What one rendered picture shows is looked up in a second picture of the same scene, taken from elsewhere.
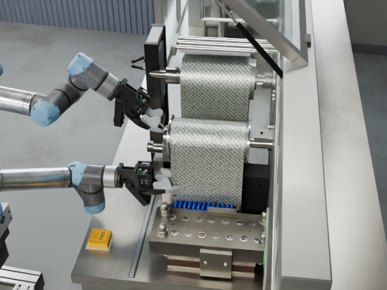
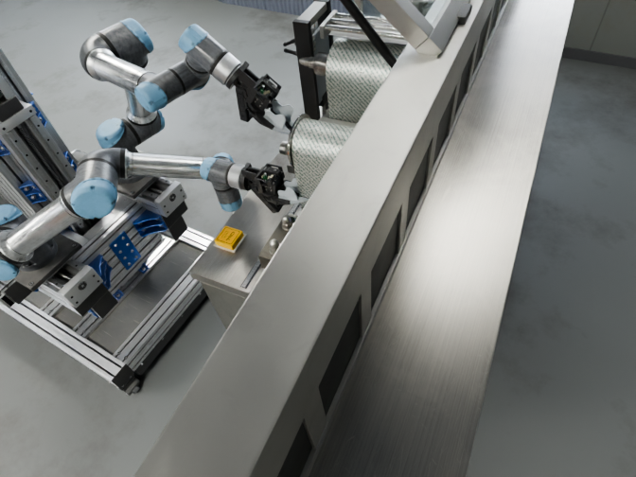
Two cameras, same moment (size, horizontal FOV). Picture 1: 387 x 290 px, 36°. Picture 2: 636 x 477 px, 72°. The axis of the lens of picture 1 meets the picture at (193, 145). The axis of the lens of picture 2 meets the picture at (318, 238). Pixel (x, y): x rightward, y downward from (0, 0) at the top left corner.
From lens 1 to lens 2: 0.83 m
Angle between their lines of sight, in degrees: 21
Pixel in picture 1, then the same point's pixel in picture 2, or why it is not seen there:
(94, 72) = (206, 50)
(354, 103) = (533, 127)
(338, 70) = (530, 75)
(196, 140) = (321, 150)
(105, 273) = (220, 276)
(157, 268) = not seen: hidden behind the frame
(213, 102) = (364, 103)
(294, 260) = not seen: outside the picture
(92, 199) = (222, 197)
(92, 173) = (218, 170)
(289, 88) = (386, 93)
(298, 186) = (279, 298)
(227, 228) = not seen: hidden behind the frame
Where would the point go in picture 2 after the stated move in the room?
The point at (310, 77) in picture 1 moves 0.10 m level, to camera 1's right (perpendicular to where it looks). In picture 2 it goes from (433, 77) to (508, 82)
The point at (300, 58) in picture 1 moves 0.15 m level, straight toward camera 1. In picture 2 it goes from (430, 43) to (389, 97)
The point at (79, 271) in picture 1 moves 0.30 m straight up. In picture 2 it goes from (197, 269) to (163, 204)
